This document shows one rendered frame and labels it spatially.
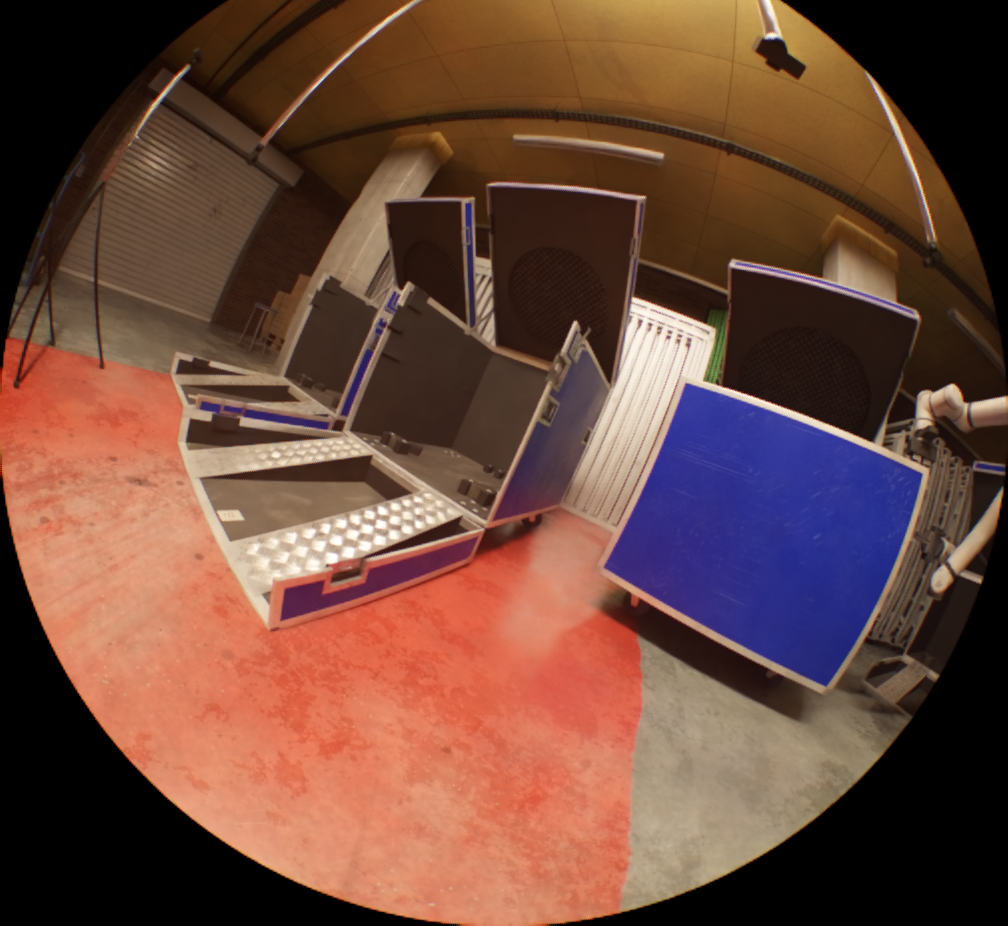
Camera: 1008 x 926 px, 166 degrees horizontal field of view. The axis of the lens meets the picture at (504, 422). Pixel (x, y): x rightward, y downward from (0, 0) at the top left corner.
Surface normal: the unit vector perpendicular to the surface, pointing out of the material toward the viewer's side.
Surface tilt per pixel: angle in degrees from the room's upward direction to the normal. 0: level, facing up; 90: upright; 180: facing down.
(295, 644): 0
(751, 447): 90
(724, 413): 90
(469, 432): 90
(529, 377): 90
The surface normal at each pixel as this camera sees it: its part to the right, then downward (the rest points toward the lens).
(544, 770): 0.40, -0.91
